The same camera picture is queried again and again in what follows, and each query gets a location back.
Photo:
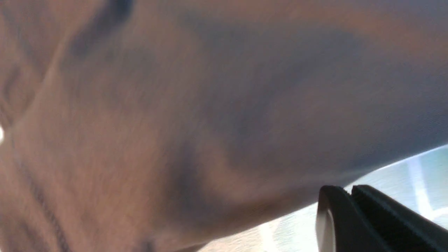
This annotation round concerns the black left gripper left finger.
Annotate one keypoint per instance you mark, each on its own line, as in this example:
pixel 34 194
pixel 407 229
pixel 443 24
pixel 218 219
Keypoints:
pixel 339 224

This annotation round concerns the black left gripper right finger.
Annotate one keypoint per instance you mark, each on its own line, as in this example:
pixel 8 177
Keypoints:
pixel 402 229

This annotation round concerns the dark gray long-sleeved shirt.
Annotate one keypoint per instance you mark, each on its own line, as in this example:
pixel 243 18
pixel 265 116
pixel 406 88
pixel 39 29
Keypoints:
pixel 162 125

